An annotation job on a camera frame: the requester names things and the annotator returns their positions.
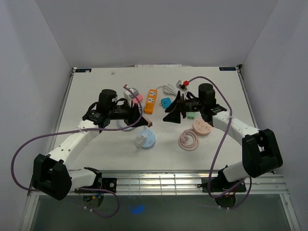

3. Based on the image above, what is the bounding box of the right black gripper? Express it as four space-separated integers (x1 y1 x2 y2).
162 91 204 124

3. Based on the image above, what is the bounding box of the aluminium frame rail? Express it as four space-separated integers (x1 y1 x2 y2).
27 172 289 196

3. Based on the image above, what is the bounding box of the purple cable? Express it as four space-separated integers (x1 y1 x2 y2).
11 84 142 218
187 76 253 209

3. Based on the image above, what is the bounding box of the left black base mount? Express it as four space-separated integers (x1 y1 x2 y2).
74 178 117 193

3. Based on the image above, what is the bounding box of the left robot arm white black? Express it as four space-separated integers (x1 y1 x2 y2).
32 89 152 200

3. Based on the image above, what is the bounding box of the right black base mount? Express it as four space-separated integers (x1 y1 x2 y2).
197 177 246 193

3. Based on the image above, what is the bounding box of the pink plug adapter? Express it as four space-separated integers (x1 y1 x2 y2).
132 94 143 104

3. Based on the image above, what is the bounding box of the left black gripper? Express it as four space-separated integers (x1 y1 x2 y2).
108 99 148 128

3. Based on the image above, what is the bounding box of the pink round power socket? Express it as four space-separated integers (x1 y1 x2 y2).
192 118 212 137

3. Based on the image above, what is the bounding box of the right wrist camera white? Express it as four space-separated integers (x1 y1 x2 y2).
176 80 189 92

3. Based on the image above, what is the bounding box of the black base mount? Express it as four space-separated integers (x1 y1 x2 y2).
74 178 117 193
197 177 246 193

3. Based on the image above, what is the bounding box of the white charger plug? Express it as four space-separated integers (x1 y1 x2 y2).
135 134 147 148

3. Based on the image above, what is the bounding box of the orange power strip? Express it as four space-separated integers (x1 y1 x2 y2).
144 89 158 115

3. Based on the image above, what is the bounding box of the pink coiled socket cord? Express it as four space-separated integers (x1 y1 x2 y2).
178 128 200 152

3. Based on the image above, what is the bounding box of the brown pink charger plug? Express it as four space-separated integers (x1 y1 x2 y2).
147 121 153 127

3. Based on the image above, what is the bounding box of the blue plug adapter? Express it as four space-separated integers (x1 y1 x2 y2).
159 97 172 109

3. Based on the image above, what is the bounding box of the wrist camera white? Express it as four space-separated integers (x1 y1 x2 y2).
176 80 189 92
123 85 139 105

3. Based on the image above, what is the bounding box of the green charger plug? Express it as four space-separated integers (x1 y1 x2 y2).
187 112 196 120

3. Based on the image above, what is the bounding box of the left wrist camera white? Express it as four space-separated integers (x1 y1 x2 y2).
123 85 139 105

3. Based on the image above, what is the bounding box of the blue round power socket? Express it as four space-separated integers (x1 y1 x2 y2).
137 129 156 150

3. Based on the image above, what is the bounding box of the left black corner label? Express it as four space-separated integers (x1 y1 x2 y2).
75 68 92 73

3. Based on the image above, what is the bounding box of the black corner label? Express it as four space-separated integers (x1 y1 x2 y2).
219 67 236 71
75 68 92 73

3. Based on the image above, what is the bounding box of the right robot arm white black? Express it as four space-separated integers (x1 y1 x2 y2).
163 83 283 191

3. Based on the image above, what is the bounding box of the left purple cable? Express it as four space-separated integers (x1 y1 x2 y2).
11 84 142 218

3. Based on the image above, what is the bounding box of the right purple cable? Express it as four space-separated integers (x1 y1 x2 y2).
187 76 253 209

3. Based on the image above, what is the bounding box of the right black corner label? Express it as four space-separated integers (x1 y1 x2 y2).
219 67 236 71

